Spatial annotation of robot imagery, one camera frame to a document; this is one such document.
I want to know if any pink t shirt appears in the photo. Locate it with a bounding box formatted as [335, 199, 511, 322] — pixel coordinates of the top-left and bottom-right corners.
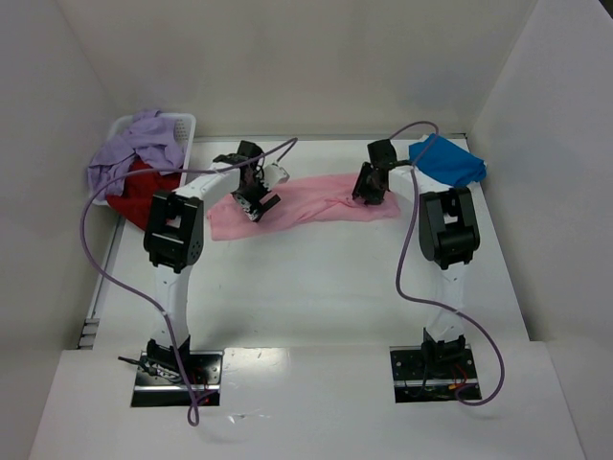
[207, 173, 401, 242]

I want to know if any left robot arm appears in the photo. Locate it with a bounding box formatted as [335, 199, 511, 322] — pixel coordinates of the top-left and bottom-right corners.
[144, 141, 289, 372]

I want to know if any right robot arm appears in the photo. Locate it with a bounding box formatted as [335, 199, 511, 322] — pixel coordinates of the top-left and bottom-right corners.
[352, 139, 480, 359]

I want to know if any blue folded t shirt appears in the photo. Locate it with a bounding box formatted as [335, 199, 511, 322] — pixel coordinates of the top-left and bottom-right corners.
[408, 134, 487, 187]

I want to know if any white laundry basket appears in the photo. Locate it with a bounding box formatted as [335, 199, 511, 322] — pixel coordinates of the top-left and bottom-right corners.
[88, 110, 198, 208]

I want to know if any purple t shirt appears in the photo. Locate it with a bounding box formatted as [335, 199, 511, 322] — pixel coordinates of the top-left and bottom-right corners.
[86, 108, 189, 202]

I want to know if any red t shirt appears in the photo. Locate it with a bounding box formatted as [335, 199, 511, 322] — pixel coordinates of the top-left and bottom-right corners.
[104, 172, 181, 231]

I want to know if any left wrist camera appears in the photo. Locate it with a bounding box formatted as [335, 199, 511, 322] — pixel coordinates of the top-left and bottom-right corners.
[262, 163, 290, 191]

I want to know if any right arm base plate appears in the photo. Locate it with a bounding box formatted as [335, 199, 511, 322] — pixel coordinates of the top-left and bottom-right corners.
[390, 346, 482, 403]

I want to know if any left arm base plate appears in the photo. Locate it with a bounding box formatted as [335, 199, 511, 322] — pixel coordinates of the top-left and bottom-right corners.
[118, 351, 223, 408]

